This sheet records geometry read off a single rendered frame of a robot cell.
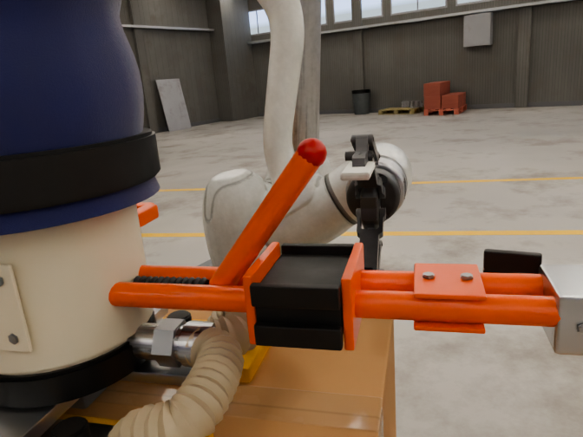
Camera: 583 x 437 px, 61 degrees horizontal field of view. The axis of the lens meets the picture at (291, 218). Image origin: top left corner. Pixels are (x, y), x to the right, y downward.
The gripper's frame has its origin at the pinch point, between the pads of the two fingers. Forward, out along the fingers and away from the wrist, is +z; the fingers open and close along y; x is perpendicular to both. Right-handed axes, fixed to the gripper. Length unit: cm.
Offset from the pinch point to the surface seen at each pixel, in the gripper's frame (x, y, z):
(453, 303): -8.8, -0.6, 16.8
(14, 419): 25.9, 8.0, 23.5
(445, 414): -15, 107, -111
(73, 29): 18.1, -21.8, 16.9
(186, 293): 12.3, -0.7, 16.8
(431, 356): -10, 107, -150
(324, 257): 1.6, -1.7, 10.8
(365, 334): -0.1, 12.9, -1.8
